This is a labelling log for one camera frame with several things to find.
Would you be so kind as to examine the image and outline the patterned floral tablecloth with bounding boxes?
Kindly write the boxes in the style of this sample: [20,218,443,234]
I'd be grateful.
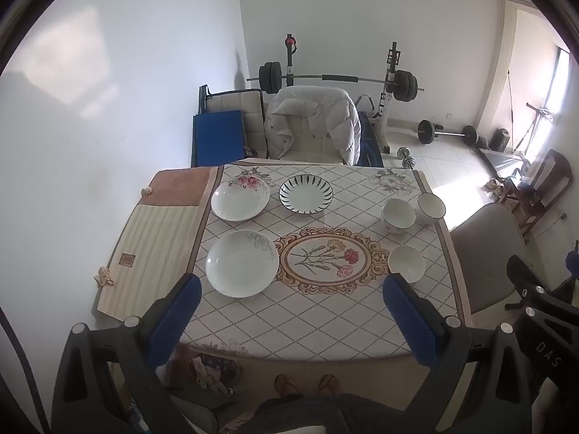
[182,163,470,361]

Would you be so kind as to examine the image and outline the dark wooden chair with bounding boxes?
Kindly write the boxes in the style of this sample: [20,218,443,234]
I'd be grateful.
[496,149,574,238]

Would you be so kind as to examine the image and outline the chrome dumbbell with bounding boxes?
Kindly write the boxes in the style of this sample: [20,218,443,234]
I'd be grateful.
[397,147,416,170]

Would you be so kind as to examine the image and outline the beige upholstered chair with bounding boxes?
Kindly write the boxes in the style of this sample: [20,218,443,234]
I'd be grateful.
[451,203,527,314]

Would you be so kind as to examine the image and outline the blue black weight bench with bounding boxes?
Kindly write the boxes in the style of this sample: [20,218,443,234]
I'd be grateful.
[357,112,384,169]

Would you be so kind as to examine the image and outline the white plate pink roses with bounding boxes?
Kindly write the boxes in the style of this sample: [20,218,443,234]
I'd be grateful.
[211,174,270,222]

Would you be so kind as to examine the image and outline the blue folded mat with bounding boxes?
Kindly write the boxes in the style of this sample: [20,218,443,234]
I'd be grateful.
[191,111,245,167]

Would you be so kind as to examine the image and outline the cream side chair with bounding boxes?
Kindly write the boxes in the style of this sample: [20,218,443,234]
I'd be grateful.
[198,84,268,158]

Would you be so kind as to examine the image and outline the beige brown striped cloth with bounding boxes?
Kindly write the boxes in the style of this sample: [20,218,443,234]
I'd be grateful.
[96,167,224,322]

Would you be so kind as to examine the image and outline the black barbell on floor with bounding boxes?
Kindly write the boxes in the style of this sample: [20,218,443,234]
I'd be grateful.
[417,120,478,147]

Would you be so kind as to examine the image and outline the black trash bin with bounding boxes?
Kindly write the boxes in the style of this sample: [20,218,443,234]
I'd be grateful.
[489,127,510,152]

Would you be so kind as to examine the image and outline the right sandal foot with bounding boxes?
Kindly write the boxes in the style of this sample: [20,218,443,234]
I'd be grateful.
[317,374,341,397]

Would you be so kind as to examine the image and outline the left sandal foot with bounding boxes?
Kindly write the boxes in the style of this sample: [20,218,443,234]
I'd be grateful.
[274,374,300,398]

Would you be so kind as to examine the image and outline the blue striped white plate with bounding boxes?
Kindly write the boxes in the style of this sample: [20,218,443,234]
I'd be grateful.
[279,174,334,214]

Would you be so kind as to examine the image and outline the barbell on rack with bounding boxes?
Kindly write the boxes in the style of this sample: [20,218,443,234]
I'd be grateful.
[247,62,423,102]

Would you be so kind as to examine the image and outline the white puffer jacket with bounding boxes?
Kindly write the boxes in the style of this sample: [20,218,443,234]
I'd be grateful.
[265,85,361,166]

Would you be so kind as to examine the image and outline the plain white small bowl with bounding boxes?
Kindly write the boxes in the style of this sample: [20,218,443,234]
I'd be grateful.
[388,246,426,284]

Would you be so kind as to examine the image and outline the sandal foot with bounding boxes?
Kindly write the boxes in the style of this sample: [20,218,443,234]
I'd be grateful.
[317,374,341,397]
[274,374,300,398]

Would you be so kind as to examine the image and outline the white bowl blue pattern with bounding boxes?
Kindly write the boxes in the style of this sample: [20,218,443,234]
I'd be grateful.
[382,199,416,233]

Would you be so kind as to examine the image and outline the cream padded chair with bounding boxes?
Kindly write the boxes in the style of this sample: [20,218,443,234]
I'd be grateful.
[264,115,343,165]

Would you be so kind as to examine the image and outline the white bowl black rim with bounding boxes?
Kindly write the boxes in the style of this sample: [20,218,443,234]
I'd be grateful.
[415,192,447,225]

